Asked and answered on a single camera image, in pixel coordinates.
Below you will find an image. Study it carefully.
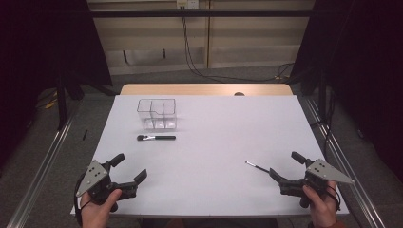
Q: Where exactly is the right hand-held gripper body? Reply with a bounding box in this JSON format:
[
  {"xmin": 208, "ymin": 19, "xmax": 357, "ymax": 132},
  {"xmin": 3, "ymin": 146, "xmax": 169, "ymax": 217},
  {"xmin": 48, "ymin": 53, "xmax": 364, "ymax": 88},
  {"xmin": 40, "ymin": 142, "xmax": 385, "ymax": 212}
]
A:
[{"xmin": 279, "ymin": 158, "xmax": 355, "ymax": 209}]

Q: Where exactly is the black makeup brush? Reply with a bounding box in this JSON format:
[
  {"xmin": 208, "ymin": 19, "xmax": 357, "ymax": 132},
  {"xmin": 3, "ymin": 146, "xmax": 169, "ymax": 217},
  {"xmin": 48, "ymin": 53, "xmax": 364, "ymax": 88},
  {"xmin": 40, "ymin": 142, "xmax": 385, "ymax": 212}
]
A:
[{"xmin": 136, "ymin": 134, "xmax": 177, "ymax": 142}]

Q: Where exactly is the aluminium floor rail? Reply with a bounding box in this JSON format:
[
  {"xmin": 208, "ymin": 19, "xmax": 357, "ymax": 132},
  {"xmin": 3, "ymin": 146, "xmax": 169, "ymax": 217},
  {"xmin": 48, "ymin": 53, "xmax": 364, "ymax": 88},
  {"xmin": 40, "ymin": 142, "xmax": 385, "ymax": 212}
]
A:
[
  {"xmin": 6, "ymin": 103, "xmax": 82, "ymax": 228},
  {"xmin": 303, "ymin": 97, "xmax": 387, "ymax": 228}
]

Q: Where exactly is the person's right hand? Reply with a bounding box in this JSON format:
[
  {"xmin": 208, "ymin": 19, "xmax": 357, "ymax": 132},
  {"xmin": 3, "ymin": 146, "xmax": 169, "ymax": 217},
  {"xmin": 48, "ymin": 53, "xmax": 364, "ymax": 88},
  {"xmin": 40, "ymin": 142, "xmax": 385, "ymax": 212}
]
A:
[{"xmin": 301, "ymin": 180, "xmax": 339, "ymax": 228}]

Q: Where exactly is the white wall outlet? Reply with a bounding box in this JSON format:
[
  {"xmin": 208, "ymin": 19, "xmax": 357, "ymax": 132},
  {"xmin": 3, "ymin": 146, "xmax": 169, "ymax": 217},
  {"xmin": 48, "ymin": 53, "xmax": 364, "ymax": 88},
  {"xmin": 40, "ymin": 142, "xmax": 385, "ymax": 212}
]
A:
[{"xmin": 176, "ymin": 0, "xmax": 200, "ymax": 10}]

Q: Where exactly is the person's left hand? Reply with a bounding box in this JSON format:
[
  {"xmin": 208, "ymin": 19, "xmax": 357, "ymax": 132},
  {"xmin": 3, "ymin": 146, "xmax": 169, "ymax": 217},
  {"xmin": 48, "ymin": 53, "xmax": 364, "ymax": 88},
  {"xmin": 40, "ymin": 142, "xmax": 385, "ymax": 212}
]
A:
[{"xmin": 79, "ymin": 188, "xmax": 124, "ymax": 228}]

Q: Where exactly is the black power cable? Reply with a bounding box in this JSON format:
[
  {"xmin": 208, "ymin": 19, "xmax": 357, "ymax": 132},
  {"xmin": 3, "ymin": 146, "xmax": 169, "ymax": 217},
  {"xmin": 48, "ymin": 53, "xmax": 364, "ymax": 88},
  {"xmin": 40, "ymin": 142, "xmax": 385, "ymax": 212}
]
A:
[{"xmin": 181, "ymin": 7, "xmax": 297, "ymax": 84}]

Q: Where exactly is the black metal stand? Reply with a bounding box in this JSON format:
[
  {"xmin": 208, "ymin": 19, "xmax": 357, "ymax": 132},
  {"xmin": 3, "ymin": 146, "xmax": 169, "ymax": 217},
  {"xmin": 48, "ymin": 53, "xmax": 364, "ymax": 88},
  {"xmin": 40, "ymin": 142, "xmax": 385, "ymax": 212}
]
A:
[{"xmin": 56, "ymin": 74, "xmax": 68, "ymax": 131}]

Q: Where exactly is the black metal crossbar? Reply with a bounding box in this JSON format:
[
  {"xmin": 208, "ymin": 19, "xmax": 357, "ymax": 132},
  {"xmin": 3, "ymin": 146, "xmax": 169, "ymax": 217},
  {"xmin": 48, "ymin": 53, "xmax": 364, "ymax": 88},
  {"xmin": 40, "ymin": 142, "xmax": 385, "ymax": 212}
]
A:
[{"xmin": 89, "ymin": 9, "xmax": 316, "ymax": 19}]

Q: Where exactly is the thin black eyeliner brush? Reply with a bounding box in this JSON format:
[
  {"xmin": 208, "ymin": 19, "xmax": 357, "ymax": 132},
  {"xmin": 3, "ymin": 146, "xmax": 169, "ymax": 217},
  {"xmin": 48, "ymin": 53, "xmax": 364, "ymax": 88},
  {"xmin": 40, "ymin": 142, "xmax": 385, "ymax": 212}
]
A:
[{"xmin": 244, "ymin": 161, "xmax": 271, "ymax": 174}]

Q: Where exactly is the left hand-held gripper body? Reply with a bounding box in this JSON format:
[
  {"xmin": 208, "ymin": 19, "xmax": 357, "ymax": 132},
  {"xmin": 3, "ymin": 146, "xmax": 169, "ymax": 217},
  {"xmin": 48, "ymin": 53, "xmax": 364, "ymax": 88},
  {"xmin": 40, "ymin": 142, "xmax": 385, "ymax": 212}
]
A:
[{"xmin": 75, "ymin": 160, "xmax": 139, "ymax": 213}]

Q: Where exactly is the clear plastic organizer box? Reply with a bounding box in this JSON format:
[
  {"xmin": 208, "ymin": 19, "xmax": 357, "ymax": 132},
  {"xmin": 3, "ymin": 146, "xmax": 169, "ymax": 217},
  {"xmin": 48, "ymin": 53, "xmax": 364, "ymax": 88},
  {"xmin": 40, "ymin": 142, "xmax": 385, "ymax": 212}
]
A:
[{"xmin": 136, "ymin": 98, "xmax": 179, "ymax": 131}]

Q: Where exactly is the white table mat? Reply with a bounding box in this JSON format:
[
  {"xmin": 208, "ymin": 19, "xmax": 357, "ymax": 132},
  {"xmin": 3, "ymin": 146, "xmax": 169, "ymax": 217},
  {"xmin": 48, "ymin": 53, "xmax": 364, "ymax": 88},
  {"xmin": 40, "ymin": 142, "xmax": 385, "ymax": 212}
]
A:
[{"xmin": 69, "ymin": 94, "xmax": 350, "ymax": 219}]

